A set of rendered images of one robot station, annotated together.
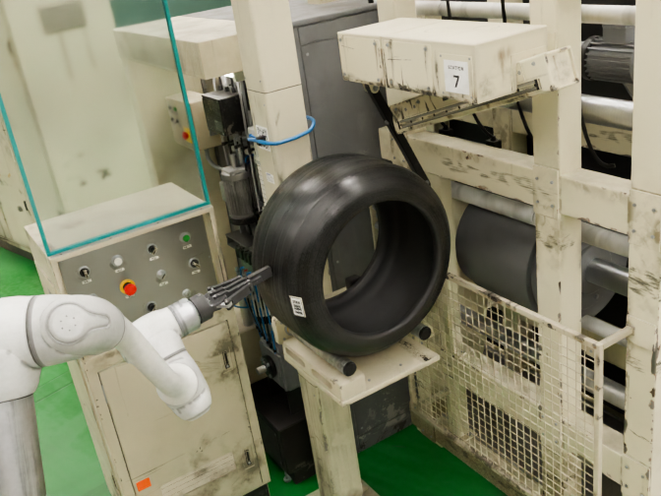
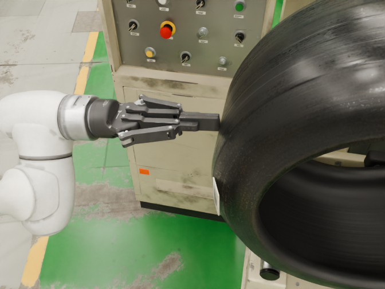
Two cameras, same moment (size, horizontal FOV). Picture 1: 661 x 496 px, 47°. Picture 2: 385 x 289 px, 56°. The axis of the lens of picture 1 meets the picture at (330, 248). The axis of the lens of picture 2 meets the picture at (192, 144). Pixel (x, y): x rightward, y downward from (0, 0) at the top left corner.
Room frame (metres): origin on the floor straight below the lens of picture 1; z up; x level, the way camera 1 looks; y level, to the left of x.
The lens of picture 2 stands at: (1.49, -0.10, 1.68)
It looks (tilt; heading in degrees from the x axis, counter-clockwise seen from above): 46 degrees down; 41
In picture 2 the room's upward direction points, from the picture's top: straight up
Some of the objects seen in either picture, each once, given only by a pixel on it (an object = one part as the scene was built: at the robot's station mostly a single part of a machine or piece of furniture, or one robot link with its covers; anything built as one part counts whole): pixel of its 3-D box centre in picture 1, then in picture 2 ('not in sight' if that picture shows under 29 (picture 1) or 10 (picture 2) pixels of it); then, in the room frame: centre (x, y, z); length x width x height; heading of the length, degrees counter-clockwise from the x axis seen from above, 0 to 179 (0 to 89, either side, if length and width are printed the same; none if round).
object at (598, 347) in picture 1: (488, 384); not in sight; (2.04, -0.44, 0.65); 0.90 x 0.02 x 0.70; 29
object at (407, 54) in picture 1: (434, 56); not in sight; (2.12, -0.36, 1.71); 0.61 x 0.25 x 0.15; 29
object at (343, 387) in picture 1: (322, 363); (269, 222); (2.02, 0.08, 0.84); 0.36 x 0.09 x 0.06; 29
